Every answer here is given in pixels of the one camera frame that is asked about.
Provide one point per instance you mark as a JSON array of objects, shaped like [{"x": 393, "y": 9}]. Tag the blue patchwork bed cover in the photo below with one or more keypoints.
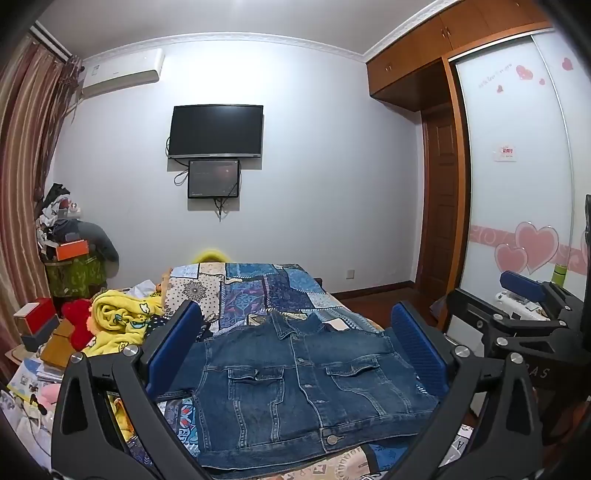
[{"x": 268, "y": 290}]

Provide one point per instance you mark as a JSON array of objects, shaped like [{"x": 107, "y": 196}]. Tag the orange box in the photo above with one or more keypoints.
[{"x": 71, "y": 249}]

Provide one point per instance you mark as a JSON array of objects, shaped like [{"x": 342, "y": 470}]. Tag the white air conditioner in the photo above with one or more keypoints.
[{"x": 122, "y": 73}]

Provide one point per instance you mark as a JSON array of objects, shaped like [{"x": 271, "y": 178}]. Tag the pile of mixed clothes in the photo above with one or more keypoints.
[{"x": 55, "y": 217}]

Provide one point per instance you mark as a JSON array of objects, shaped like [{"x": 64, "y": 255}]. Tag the striped brown curtain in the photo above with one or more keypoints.
[{"x": 27, "y": 161}]

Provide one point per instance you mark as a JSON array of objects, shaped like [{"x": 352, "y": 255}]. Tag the brown cardboard box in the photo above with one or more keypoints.
[{"x": 57, "y": 344}]

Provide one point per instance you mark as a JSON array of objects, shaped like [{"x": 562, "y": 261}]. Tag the red plush toy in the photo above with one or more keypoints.
[{"x": 78, "y": 323}]

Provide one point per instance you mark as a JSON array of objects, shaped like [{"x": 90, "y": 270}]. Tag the yellow cartoon fleece blanket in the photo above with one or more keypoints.
[{"x": 122, "y": 323}]

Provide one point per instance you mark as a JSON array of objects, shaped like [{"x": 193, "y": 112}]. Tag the wooden overhead cabinet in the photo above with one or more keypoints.
[{"x": 443, "y": 50}]

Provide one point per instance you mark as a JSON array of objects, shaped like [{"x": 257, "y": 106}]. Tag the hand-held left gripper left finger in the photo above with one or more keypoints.
[{"x": 181, "y": 333}]

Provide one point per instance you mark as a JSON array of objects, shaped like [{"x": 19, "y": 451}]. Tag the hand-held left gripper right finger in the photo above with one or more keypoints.
[{"x": 418, "y": 344}]

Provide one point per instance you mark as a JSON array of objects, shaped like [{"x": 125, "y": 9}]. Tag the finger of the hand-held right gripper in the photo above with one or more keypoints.
[
  {"x": 524, "y": 285},
  {"x": 475, "y": 307}
]

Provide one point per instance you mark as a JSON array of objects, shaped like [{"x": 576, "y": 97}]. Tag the small black wall monitor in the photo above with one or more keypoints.
[{"x": 214, "y": 178}]

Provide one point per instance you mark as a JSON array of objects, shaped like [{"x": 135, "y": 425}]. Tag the pile of papers and books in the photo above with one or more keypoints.
[{"x": 25, "y": 397}]

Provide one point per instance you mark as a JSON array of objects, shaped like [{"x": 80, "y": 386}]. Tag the yellow pillow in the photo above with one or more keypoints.
[{"x": 211, "y": 256}]

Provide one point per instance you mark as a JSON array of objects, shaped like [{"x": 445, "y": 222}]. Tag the red box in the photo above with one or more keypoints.
[{"x": 37, "y": 314}]

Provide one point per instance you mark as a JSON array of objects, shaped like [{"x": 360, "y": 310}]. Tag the white heart-print wardrobe door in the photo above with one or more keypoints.
[{"x": 521, "y": 161}]

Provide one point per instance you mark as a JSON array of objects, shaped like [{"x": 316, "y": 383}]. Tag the black wall television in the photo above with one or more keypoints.
[{"x": 216, "y": 131}]

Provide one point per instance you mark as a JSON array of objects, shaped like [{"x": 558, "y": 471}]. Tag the green patterned basket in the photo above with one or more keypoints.
[{"x": 76, "y": 277}]

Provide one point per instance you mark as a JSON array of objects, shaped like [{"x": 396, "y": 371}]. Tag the green bottle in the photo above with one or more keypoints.
[{"x": 560, "y": 274}]

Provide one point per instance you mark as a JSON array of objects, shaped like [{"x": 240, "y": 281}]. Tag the blue denim jacket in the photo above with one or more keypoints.
[{"x": 295, "y": 369}]

